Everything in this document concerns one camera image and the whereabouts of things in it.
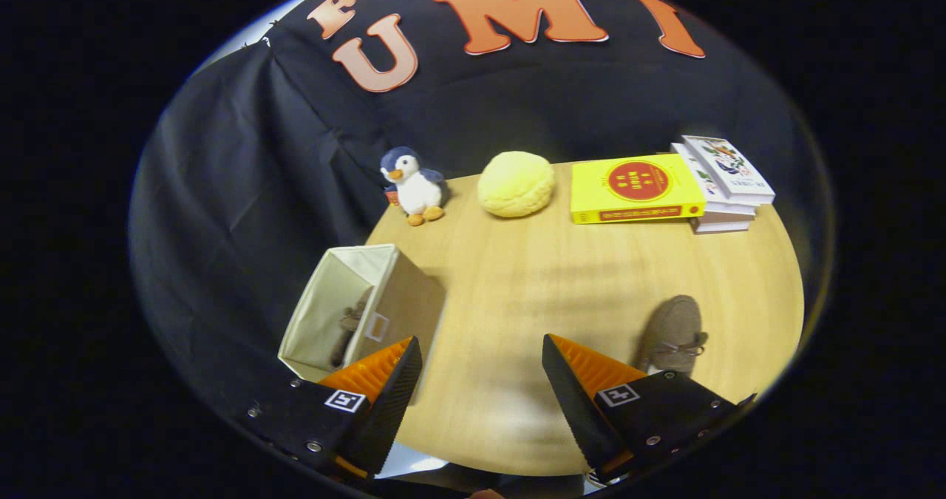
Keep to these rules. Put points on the penguin plush toy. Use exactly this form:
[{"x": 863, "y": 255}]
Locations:
[{"x": 417, "y": 188}]

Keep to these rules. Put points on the black backdrop cloth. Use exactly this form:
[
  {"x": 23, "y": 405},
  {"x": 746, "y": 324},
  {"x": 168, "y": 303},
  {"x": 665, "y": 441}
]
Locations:
[{"x": 259, "y": 188}]

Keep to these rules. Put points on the yellow bun plush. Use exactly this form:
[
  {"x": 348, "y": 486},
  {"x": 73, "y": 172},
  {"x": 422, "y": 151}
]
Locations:
[{"x": 516, "y": 185}]

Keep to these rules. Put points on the brown suede shoe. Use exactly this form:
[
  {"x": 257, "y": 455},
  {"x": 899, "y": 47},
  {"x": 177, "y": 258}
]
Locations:
[
  {"x": 351, "y": 325},
  {"x": 676, "y": 329}
]

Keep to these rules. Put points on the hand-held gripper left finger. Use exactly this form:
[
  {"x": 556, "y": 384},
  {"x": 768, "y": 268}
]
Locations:
[{"x": 388, "y": 410}]

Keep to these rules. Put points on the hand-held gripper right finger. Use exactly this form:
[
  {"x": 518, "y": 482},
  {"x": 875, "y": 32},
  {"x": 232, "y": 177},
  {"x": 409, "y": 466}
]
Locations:
[{"x": 576, "y": 410}]

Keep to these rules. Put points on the yellow book red circle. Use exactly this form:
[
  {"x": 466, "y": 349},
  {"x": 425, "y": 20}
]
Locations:
[{"x": 635, "y": 185}]

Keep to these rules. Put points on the beige fabric storage box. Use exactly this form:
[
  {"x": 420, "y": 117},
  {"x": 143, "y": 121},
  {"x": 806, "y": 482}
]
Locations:
[{"x": 406, "y": 296}]

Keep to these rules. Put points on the white book bird cover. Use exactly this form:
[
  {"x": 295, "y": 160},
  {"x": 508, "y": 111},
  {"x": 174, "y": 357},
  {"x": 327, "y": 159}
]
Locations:
[{"x": 728, "y": 166}]

